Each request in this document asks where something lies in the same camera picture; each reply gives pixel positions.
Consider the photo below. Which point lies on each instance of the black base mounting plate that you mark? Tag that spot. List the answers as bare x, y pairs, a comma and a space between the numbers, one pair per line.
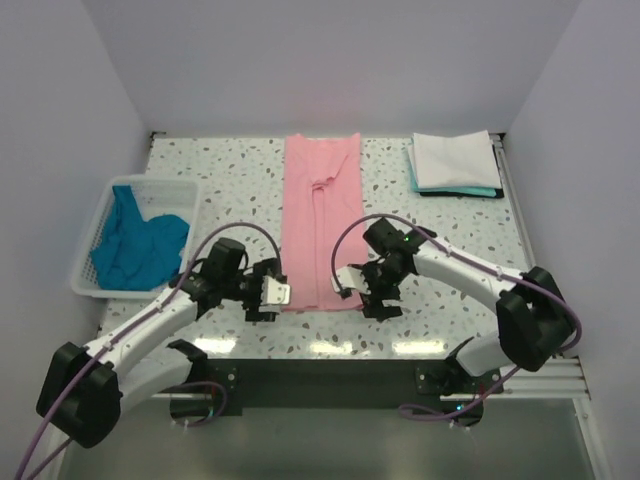
206, 400

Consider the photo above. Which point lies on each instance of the folded teal t shirt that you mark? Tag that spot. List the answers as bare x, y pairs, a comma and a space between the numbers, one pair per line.
471, 192

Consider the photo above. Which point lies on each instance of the aluminium frame rail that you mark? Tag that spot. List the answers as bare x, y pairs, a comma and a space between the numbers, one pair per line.
556, 379

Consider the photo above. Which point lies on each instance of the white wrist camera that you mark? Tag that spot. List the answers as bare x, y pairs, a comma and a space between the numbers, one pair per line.
348, 280
275, 292

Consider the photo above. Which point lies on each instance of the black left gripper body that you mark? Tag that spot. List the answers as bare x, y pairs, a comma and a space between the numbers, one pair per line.
250, 289

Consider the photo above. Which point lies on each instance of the folded white t shirt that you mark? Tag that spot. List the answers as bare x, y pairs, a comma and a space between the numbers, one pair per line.
463, 161

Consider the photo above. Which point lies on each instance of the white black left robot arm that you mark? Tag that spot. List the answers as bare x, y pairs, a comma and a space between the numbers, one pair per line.
87, 388

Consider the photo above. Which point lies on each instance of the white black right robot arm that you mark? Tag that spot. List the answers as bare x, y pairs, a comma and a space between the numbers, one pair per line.
533, 320

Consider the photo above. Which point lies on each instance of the white plastic basket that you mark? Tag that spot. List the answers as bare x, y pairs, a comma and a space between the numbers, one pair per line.
155, 196

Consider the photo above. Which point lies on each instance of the blue t shirt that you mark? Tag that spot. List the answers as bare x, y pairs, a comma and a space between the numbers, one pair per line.
135, 254

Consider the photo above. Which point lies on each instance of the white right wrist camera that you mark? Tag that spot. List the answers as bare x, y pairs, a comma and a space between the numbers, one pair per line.
348, 280

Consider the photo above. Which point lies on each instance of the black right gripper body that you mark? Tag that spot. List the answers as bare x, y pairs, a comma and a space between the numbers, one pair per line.
383, 281

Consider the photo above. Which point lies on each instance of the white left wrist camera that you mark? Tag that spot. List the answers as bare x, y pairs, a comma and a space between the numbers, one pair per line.
275, 292

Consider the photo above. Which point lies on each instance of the folded black t shirt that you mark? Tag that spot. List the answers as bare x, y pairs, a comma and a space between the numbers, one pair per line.
456, 167

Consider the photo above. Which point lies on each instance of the pink t shirt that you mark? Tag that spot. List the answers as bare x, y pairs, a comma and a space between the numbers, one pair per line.
322, 196

